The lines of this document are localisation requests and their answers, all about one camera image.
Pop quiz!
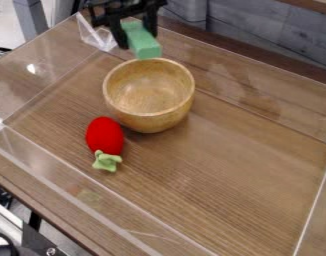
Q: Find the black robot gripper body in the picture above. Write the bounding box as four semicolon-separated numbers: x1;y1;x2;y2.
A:
88;0;168;27

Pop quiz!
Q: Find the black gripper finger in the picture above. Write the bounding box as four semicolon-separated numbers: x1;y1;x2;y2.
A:
144;9;158;37
110;17;129;49

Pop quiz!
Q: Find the green rectangular block stick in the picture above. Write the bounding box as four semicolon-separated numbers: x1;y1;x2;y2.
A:
122;21;162;60

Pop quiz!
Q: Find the light brown wooden bowl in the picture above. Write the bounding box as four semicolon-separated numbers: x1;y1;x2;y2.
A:
104;58;197;133

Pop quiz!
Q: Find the grey cabinet leg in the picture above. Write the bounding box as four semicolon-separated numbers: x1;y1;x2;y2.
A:
13;0;49;41

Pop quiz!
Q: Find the red plush strawberry toy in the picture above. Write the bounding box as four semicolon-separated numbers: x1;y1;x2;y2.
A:
86;116;125;172

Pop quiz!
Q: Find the clear acrylic enclosure wall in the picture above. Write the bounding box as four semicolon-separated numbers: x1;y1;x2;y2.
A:
0;17;326;256

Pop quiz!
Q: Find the black table clamp mount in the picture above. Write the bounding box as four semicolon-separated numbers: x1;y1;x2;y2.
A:
18;224;69;256

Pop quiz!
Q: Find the black cable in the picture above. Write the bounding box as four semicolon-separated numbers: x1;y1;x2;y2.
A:
0;231;21;256

